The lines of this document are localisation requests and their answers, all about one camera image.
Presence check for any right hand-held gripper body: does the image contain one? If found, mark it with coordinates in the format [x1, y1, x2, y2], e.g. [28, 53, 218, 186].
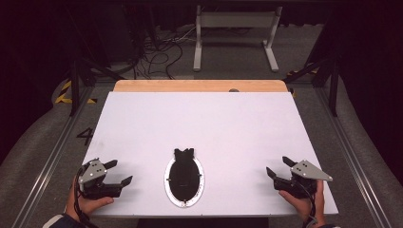
[273, 159, 334, 200]

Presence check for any person's dark torso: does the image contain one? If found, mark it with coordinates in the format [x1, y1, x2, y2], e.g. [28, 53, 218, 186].
[136, 217, 270, 228]

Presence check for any white metal table frame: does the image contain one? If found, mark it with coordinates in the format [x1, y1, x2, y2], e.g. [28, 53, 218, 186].
[192, 4, 284, 73]

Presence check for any aluminium floor rail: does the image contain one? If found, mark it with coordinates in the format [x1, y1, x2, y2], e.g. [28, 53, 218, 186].
[316, 85, 393, 228]
[11, 85, 97, 228]

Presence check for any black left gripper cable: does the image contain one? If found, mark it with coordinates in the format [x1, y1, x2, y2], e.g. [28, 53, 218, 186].
[72, 175, 100, 228]

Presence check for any grey right gripper cable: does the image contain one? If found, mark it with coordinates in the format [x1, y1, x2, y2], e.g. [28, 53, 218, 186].
[302, 181, 318, 228]

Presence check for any tangle of black floor cables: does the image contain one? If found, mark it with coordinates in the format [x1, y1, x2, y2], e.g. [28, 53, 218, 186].
[131, 27, 199, 81]

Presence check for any black metal stand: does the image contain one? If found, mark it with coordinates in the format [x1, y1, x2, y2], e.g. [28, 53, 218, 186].
[67, 55, 126, 118]
[282, 29, 342, 118]

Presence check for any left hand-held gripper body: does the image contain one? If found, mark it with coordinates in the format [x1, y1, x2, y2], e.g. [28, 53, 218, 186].
[77, 158, 125, 200]

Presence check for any oval pearl-framed mirror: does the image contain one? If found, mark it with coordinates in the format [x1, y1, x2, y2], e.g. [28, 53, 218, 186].
[163, 146, 206, 209]

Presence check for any person's left hand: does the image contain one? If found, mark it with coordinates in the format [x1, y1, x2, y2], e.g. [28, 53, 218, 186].
[65, 176, 115, 223]

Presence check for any person's right hand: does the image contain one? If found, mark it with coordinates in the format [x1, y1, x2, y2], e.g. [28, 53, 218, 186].
[278, 180, 326, 227]

